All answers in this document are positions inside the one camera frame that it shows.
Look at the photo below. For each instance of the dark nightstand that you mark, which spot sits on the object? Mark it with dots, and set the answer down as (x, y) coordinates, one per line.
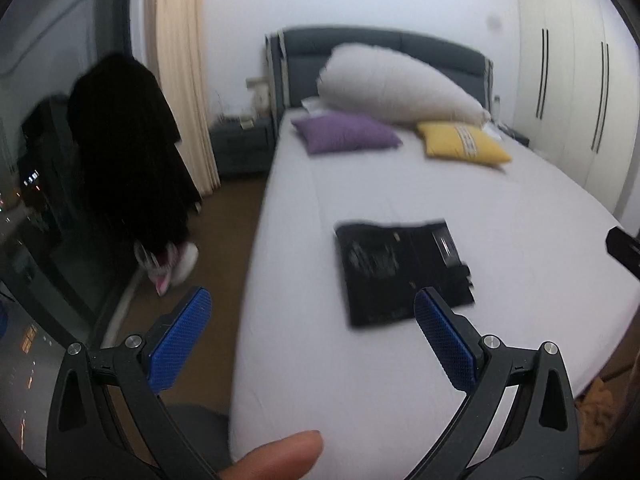
(243, 150)

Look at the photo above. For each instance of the black denim pants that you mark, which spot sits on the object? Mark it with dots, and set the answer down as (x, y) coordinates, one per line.
(386, 265)

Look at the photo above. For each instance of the person's left hand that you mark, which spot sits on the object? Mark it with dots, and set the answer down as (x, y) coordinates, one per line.
(289, 458)

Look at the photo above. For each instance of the orange cloth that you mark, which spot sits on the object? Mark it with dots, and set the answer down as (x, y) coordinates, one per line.
(600, 409)

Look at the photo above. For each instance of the white long pillow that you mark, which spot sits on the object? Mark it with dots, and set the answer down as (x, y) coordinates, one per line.
(394, 87)

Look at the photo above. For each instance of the black hanging clothes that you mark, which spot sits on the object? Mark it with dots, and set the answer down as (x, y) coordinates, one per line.
(107, 161)

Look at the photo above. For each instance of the dark window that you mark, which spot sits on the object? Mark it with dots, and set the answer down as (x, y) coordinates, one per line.
(58, 284)

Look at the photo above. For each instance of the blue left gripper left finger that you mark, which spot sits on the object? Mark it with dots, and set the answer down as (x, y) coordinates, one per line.
(173, 337)

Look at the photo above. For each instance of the yellow pillow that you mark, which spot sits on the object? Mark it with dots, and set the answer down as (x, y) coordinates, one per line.
(462, 142)

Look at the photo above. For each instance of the dark grey headboard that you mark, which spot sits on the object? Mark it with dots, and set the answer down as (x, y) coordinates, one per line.
(295, 56)

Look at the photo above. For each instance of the beige curtain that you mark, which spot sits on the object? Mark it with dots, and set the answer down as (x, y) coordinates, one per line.
(178, 50)

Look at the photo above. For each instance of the pink white sneakers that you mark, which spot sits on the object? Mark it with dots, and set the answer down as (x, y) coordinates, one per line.
(170, 270)

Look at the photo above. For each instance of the white wardrobe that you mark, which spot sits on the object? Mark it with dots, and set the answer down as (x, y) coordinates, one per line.
(578, 91)

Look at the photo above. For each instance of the purple pillow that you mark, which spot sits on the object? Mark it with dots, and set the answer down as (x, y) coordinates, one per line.
(342, 132)

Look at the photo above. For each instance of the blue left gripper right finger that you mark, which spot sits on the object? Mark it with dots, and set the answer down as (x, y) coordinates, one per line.
(452, 338)

